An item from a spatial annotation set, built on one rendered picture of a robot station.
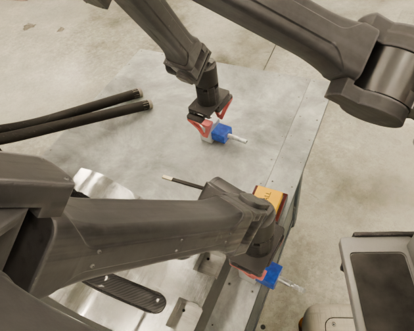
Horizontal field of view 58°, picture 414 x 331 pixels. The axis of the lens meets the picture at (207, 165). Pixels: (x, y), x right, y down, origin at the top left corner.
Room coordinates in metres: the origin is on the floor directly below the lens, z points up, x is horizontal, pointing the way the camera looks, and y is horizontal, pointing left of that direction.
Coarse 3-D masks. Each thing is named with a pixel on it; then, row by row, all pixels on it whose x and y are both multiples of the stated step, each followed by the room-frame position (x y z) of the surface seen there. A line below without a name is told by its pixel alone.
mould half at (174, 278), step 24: (96, 192) 0.49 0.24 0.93; (120, 192) 0.50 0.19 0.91; (168, 264) 0.33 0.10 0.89; (192, 264) 0.32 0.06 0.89; (72, 288) 0.30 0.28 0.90; (168, 288) 0.28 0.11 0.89; (192, 288) 0.27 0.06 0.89; (216, 288) 0.28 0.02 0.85; (72, 312) 0.27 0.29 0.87; (96, 312) 0.26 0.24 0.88; (120, 312) 0.25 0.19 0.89; (144, 312) 0.24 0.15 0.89; (168, 312) 0.23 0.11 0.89
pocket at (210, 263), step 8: (200, 256) 0.33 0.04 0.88; (208, 256) 0.34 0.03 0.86; (216, 256) 0.34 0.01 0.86; (224, 256) 0.33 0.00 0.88; (200, 264) 0.33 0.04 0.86; (208, 264) 0.32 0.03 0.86; (216, 264) 0.32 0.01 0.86; (200, 272) 0.31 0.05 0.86; (208, 272) 0.31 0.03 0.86; (216, 272) 0.30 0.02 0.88
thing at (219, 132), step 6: (210, 120) 0.74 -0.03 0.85; (216, 120) 0.73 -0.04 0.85; (216, 126) 0.72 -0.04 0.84; (222, 126) 0.72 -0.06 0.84; (228, 126) 0.72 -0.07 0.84; (204, 132) 0.71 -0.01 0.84; (210, 132) 0.70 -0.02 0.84; (216, 132) 0.70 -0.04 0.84; (222, 132) 0.70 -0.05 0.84; (228, 132) 0.70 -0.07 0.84; (204, 138) 0.72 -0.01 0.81; (210, 138) 0.70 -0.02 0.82; (216, 138) 0.70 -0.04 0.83; (222, 138) 0.68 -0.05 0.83; (228, 138) 0.70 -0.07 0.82; (234, 138) 0.68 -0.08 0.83; (240, 138) 0.67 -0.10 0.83
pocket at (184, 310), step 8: (176, 304) 0.25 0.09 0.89; (184, 304) 0.25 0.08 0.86; (192, 304) 0.25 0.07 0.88; (176, 312) 0.24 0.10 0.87; (184, 312) 0.24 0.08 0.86; (192, 312) 0.24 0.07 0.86; (200, 312) 0.23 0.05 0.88; (168, 320) 0.22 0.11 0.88; (176, 320) 0.23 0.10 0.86; (184, 320) 0.22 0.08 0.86; (192, 320) 0.22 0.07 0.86; (176, 328) 0.21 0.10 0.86; (184, 328) 0.21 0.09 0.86; (192, 328) 0.21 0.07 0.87
